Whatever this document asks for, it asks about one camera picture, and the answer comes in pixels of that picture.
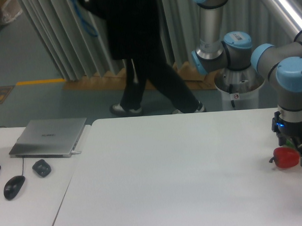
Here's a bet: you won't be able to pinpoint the grey folding curtain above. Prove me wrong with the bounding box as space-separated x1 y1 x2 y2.
19 0 292 81

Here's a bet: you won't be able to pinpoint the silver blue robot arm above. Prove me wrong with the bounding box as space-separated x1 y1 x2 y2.
191 0 302 166

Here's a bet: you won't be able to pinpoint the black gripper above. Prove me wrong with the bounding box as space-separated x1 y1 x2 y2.
271 111 302 167

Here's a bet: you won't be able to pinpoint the black computer mouse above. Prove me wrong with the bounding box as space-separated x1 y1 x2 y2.
3 175 26 200

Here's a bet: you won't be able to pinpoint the blue hanging cable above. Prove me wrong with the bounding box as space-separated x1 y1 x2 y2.
70 0 99 39

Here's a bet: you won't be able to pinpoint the small black controller gadget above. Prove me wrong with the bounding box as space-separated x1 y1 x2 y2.
32 159 52 178

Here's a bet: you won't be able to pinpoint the person in black clothes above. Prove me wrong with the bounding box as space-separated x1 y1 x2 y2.
77 0 206 117

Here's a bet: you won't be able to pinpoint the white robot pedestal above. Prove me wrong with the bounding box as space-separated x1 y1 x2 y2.
214 66 264 111

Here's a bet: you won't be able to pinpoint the cardboard boxes in corner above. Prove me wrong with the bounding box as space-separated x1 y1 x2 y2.
0 0 23 26

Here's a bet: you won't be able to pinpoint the red bell pepper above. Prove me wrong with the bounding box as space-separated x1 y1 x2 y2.
269 147 300 169

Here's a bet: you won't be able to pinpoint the silver closed laptop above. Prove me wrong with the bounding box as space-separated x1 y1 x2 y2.
9 117 87 158

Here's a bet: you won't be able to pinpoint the green bell pepper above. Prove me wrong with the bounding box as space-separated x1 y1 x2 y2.
285 139 295 149

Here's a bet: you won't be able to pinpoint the white usb plug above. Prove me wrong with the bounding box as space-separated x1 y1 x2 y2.
71 151 82 155

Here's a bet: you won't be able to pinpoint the brown cardboard floor sheet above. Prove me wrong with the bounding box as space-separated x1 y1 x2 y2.
63 62 219 91

